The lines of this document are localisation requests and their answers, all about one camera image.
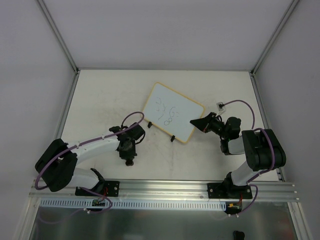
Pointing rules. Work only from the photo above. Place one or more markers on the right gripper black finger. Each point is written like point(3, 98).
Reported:
point(201, 123)
point(209, 117)

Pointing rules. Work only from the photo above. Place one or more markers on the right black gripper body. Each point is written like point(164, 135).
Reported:
point(208, 123)

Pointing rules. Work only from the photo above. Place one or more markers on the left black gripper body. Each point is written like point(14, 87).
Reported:
point(127, 154)

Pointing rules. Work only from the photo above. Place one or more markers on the black whiteboard eraser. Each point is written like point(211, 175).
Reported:
point(129, 162)

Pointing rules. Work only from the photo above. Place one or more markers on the yellow framed whiteboard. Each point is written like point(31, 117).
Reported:
point(171, 112)

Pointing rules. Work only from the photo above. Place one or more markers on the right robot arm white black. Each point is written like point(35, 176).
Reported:
point(261, 148)

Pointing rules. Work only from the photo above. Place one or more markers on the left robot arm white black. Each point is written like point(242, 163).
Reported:
point(57, 168)

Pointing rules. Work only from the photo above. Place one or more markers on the left black whiteboard foot clip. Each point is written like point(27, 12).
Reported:
point(150, 124)

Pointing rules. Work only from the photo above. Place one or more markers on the black object at bottom edge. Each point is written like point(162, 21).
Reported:
point(238, 235)

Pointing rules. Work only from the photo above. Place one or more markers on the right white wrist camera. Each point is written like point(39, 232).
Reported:
point(221, 107)

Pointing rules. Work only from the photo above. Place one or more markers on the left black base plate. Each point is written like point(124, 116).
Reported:
point(111, 187)

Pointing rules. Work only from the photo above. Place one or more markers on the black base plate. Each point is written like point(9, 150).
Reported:
point(111, 187)
point(221, 191)

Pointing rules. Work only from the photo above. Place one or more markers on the white slotted cable duct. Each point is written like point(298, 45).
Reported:
point(133, 204)

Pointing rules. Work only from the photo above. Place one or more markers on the aluminium mounting rail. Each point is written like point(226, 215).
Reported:
point(192, 190)

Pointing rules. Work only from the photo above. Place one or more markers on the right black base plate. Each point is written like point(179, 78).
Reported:
point(221, 191)

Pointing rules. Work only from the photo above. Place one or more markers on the left aluminium frame post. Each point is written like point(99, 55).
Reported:
point(57, 34)

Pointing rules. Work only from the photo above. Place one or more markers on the aluminium frame post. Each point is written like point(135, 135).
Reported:
point(57, 34)
point(275, 34)

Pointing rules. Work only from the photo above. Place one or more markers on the right aluminium frame post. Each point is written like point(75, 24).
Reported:
point(275, 34)

